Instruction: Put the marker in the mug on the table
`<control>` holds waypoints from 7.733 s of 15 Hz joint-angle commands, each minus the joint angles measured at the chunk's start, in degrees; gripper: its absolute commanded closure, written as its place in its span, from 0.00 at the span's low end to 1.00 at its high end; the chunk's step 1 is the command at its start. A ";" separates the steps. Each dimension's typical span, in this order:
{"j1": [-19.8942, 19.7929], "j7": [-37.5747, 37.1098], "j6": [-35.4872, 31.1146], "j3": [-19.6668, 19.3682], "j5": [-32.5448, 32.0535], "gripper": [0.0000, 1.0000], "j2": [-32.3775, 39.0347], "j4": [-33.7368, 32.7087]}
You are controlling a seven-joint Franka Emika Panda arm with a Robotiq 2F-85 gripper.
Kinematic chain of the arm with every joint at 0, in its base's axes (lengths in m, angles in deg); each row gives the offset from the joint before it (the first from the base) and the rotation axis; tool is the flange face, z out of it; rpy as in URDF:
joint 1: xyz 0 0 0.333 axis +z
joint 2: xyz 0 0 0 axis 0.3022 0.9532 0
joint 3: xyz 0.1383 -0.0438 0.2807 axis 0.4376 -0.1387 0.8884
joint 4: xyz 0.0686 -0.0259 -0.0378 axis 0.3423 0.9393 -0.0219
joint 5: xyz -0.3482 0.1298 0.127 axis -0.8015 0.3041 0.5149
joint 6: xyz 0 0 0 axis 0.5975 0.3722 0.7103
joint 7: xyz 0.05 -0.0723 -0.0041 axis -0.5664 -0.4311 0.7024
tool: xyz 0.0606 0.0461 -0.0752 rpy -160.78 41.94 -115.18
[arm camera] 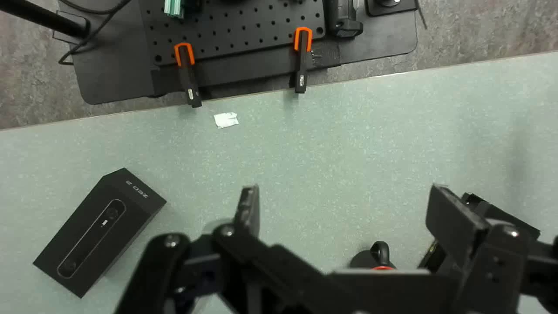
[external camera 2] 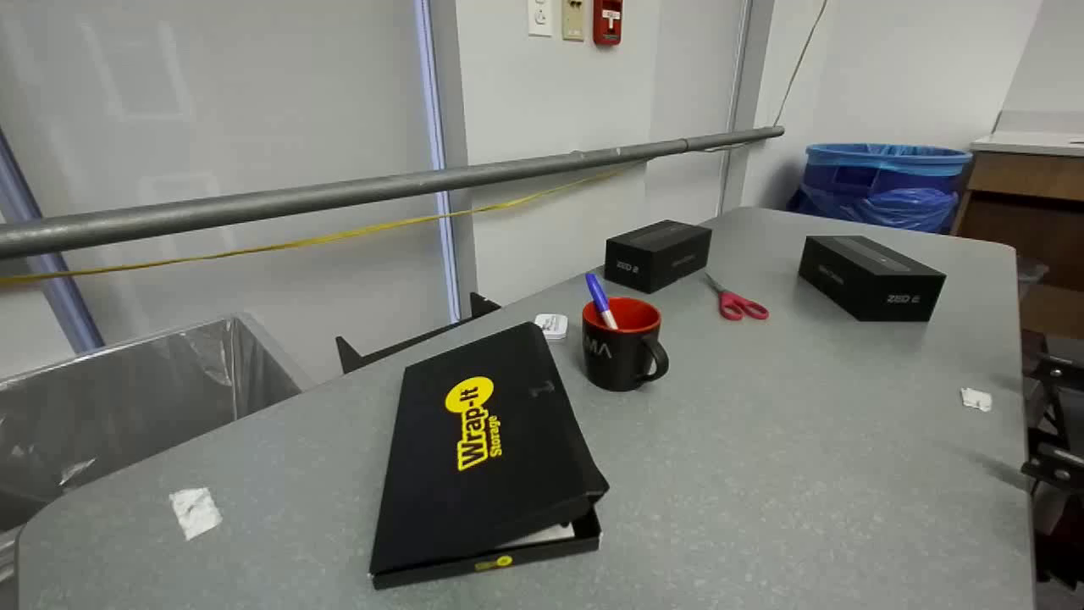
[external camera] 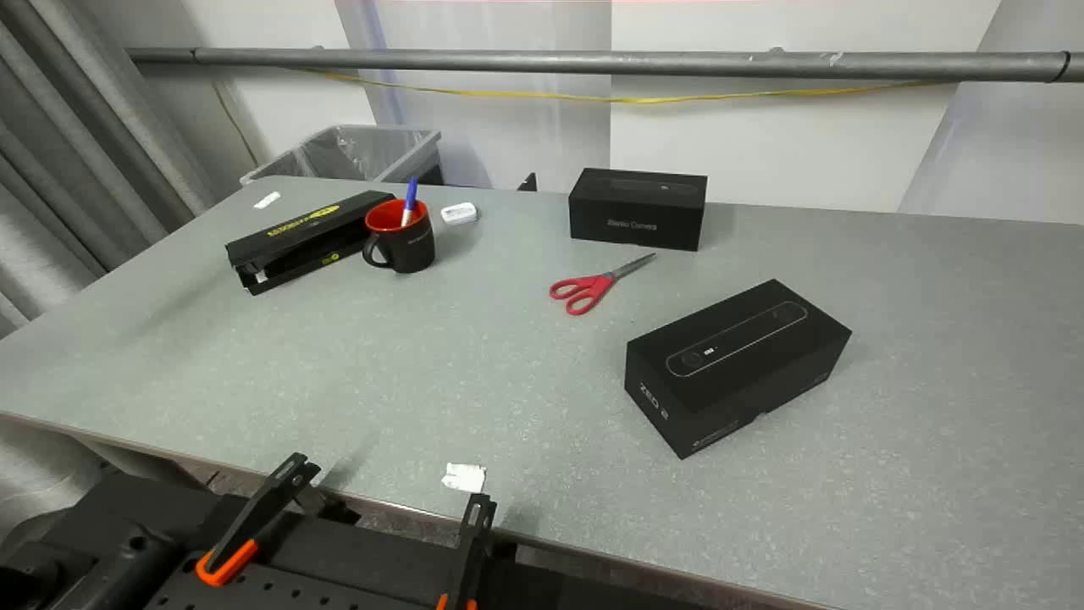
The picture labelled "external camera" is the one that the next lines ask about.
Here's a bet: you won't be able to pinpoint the black perforated mounting base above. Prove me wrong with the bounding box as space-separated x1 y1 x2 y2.
0 478 704 610

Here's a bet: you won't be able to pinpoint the small white eraser block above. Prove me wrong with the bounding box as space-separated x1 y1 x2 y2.
436 199 479 226

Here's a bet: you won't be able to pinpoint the left black orange clamp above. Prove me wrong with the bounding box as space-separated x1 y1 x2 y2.
192 455 320 588

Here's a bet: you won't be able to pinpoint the right black orange clamp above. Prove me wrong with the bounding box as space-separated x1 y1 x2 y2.
435 491 499 610

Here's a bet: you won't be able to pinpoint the grey plastic bin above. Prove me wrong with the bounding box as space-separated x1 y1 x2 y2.
242 125 443 184

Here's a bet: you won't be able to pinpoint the long black box yellow label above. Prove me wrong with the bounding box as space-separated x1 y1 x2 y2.
227 191 388 294

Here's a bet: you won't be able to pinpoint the blue and white marker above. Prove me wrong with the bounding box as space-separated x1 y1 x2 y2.
401 178 420 226

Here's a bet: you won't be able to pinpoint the horizontal grey metal pipe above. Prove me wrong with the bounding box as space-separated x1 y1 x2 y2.
128 47 1084 83

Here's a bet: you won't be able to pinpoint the red handled scissors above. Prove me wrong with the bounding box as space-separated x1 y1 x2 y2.
549 255 652 316

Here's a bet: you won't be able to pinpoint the white tape piece near edge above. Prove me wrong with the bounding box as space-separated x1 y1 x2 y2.
442 461 488 496

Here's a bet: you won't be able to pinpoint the large black box near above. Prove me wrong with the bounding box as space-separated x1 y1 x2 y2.
622 282 850 459

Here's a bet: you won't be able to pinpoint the black orange clamp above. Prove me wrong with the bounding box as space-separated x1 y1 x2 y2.
435 491 499 610
192 455 320 588

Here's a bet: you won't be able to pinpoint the small black box far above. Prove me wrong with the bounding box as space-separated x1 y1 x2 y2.
569 170 709 250

